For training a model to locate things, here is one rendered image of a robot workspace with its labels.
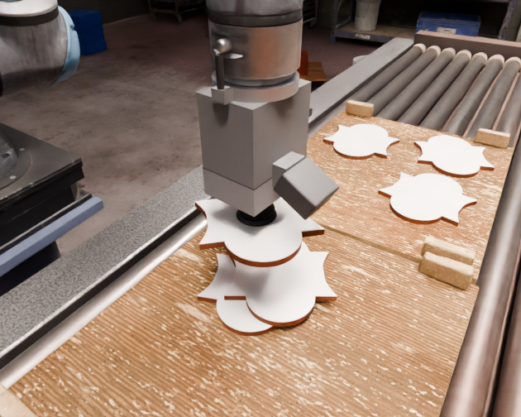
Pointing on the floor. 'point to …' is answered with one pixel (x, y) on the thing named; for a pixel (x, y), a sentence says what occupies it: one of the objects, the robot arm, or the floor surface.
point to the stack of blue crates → (88, 31)
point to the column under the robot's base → (31, 253)
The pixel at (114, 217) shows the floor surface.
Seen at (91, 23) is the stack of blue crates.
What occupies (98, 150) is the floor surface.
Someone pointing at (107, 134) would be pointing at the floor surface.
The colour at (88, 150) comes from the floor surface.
